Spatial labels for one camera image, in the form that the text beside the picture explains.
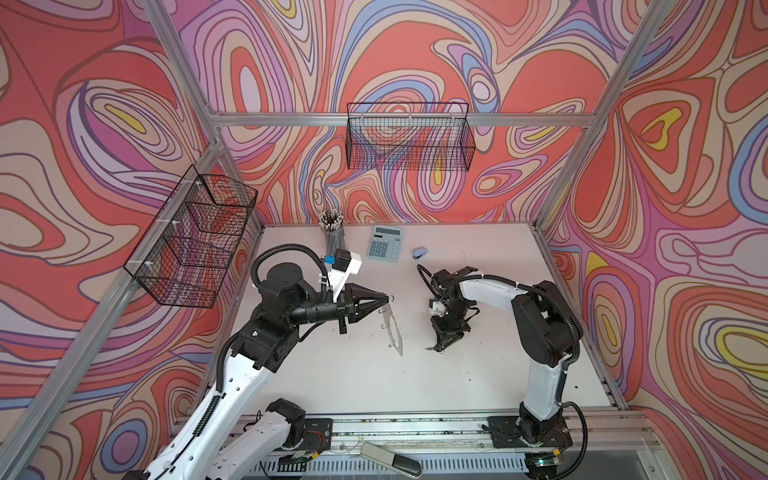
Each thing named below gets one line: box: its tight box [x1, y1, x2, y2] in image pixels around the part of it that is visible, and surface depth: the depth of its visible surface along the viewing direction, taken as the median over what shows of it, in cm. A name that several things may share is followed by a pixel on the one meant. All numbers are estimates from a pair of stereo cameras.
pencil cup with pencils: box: [318, 209, 346, 255], surface depth 101 cm
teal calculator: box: [368, 225, 403, 262], surface depth 113 cm
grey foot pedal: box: [360, 442, 423, 480], surface depth 68 cm
